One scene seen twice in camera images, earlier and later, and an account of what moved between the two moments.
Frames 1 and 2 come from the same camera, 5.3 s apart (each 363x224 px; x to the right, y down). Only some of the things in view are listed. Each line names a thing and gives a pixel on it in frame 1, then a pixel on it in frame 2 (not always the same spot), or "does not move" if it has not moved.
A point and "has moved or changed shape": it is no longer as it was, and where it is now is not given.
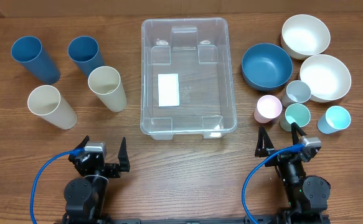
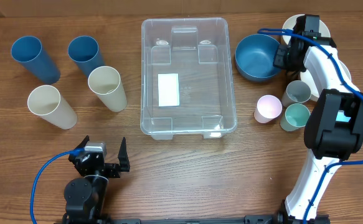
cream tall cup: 105,81 does not move
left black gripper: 124,159 does not move
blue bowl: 266,66 has moved or changed shape
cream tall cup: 46,101 does not move
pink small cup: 269,107 does not move
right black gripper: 264,149 -> 281,60
